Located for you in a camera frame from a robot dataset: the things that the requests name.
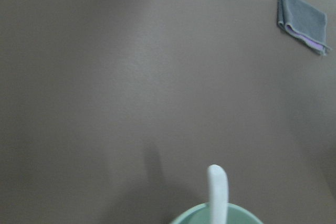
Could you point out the white ceramic spoon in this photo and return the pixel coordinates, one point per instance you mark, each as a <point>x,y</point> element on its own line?
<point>218,193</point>

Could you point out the grey folded cloth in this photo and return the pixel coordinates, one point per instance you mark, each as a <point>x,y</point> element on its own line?
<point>305,23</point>

